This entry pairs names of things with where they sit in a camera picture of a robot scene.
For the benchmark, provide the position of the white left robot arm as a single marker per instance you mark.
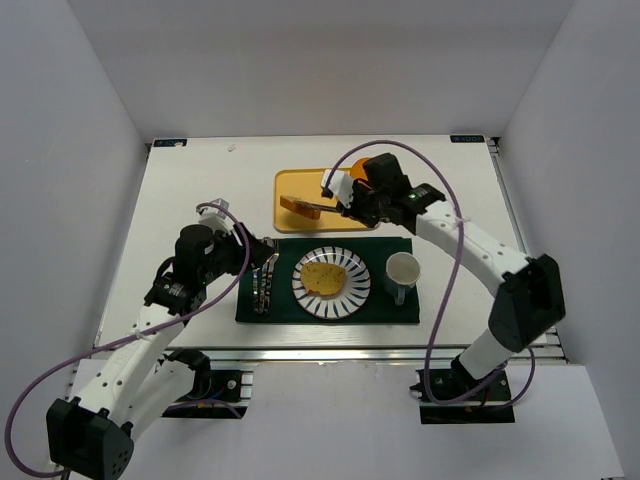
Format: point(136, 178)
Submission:
point(93, 434)

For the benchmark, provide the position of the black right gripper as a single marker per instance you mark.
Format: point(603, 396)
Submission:
point(350, 206)

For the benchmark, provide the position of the dark green cloth placemat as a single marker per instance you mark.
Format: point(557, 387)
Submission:
point(378, 309)

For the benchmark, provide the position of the orange round cake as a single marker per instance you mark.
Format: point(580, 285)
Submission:
point(357, 170)

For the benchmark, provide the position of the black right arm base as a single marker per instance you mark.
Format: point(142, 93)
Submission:
point(484, 407)

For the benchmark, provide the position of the blue label sticker left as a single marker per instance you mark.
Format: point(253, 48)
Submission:
point(169, 143)

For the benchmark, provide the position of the yellow plastic tray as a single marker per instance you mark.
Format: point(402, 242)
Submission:
point(305, 184)

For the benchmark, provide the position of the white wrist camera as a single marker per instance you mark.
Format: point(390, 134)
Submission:
point(213, 215)
point(338, 184)

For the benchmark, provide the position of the speckled bread slice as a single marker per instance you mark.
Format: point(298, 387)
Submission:
point(323, 279)
point(287, 202)

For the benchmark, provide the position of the steel fork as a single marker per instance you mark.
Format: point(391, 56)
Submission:
point(269, 283)

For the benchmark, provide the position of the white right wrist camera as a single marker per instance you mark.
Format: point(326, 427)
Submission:
point(338, 184)

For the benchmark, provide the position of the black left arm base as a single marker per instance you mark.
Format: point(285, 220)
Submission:
point(219, 391)

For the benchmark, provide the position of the white blue striped plate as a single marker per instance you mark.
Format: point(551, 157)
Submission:
point(349, 300)

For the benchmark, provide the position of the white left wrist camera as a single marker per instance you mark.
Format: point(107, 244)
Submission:
point(213, 215)

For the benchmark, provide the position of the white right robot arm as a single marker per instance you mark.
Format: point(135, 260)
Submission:
point(528, 294)

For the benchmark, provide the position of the blue label sticker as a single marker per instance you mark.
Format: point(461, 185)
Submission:
point(457, 138)
point(169, 143)

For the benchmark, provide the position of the grey ceramic mug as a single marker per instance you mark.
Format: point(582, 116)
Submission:
point(402, 272)

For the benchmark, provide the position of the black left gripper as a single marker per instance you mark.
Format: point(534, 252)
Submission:
point(242, 247)

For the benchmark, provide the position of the blue label sticker right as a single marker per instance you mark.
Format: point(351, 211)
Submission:
point(457, 138)

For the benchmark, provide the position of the steel table knife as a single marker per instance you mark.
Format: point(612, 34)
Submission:
point(256, 275)

